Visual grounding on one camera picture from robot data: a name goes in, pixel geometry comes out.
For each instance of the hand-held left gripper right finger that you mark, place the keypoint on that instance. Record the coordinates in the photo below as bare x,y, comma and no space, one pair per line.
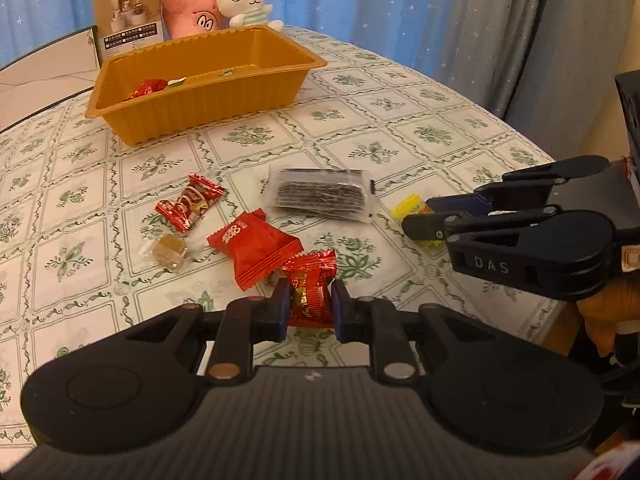
340,310

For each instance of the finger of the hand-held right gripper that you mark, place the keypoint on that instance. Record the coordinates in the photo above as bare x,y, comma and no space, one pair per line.
460,202
430,227

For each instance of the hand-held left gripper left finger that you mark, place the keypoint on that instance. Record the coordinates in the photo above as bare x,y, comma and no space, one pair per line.
281,307

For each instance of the yellow candy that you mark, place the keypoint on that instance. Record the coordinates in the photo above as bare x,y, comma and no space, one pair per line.
407,206

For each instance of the shiny red foil candy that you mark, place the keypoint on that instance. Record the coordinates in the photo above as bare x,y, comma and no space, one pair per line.
310,290

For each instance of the red pillow snack packet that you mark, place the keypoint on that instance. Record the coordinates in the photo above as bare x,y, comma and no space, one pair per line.
250,250

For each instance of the clear packet of dark snack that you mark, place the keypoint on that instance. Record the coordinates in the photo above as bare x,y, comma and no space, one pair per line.
315,192

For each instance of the small clear snack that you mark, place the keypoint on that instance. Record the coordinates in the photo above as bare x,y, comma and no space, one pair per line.
170,252

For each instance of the dark red twist-wrapped candy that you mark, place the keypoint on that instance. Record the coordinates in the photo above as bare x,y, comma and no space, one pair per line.
192,200

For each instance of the orange plastic tray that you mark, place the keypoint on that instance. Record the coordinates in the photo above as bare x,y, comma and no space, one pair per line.
200,110

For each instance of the green-edged colourful snack packet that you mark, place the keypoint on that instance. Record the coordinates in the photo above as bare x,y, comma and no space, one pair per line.
176,81

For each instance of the red square snack packet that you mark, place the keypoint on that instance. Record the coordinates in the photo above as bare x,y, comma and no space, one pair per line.
147,88

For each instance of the person's right hand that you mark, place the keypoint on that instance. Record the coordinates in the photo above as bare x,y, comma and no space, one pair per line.
615,305

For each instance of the grey curtain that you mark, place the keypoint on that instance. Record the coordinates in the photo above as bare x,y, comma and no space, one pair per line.
525,35

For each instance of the person's patterned clothing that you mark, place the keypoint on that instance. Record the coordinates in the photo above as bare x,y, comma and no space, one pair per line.
620,470

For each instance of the blue star-print curtain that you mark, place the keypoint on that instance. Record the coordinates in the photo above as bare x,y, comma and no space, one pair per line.
350,0

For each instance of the pink star plush toy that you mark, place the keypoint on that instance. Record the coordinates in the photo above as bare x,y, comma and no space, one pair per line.
187,10

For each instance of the brown printed product box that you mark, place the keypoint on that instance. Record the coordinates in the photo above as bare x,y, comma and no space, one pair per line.
130,15

